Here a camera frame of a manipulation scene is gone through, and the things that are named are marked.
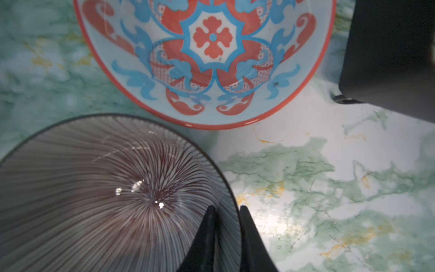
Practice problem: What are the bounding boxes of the red blue patterned bowl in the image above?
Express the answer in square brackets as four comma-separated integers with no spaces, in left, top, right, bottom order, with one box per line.
[74,0,336,130]

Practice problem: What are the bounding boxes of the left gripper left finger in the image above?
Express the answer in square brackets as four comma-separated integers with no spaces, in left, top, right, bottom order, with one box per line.
[177,206,216,272]

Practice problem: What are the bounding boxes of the pink striped bowl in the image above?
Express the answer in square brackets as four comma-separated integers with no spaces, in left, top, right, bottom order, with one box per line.
[1,114,242,272]

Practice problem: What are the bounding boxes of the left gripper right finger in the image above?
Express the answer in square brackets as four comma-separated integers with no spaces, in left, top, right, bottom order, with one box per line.
[240,206,278,272]

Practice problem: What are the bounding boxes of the black wire dish rack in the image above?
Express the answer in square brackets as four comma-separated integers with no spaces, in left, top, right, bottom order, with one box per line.
[333,1,435,122]

